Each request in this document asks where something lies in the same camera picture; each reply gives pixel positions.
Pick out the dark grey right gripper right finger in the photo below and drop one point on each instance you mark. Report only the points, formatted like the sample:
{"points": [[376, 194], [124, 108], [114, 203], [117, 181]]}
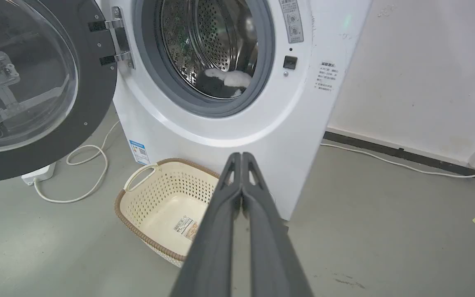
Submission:
{"points": [[274, 251]]}

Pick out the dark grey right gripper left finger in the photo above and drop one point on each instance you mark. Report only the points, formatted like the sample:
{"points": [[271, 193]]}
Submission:
{"points": [[212, 247]]}

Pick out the white front-load washing machine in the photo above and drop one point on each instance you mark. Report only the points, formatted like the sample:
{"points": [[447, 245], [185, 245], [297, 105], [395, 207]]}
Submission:
{"points": [[270, 123]]}

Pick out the round black washing machine door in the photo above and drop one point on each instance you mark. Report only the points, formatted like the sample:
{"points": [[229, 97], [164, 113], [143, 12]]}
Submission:
{"points": [[35, 82]]}

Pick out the cream perforated laundry basket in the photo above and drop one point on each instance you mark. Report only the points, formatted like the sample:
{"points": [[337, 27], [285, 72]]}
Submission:
{"points": [[163, 206]]}

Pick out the white and dark clothing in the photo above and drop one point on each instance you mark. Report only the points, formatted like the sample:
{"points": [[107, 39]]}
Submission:
{"points": [[225, 82]]}

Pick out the white power strip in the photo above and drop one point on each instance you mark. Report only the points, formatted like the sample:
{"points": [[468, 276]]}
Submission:
{"points": [[39, 173]]}

